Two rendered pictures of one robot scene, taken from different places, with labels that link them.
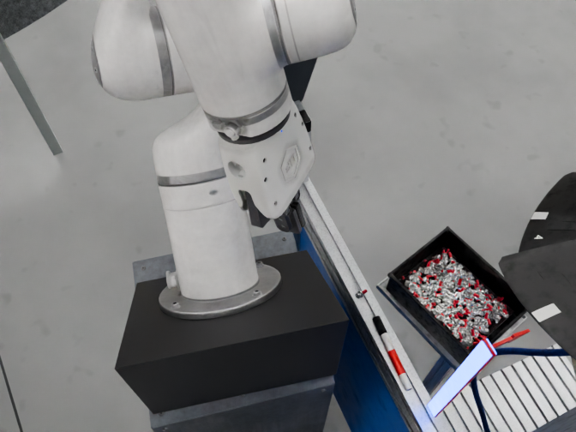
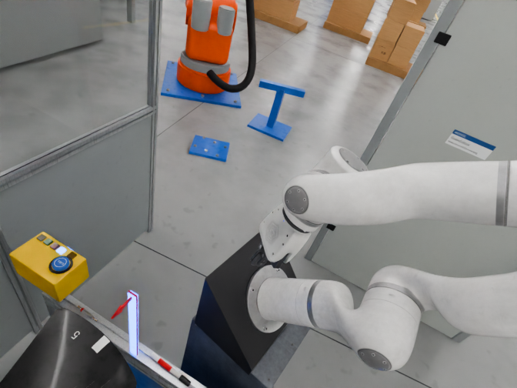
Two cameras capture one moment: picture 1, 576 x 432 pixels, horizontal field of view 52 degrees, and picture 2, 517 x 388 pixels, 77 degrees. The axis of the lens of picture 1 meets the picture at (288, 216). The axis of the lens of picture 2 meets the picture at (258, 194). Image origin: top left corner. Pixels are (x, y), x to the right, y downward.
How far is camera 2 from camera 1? 73 cm
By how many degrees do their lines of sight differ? 72
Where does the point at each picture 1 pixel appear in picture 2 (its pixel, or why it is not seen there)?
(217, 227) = (289, 286)
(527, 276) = (116, 372)
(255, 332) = (238, 258)
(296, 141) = (278, 236)
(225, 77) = not seen: hidden behind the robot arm
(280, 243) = (268, 376)
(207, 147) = (325, 291)
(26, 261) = not seen: outside the picture
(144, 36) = (394, 278)
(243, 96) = not seen: hidden behind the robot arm
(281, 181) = (268, 225)
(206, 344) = (251, 244)
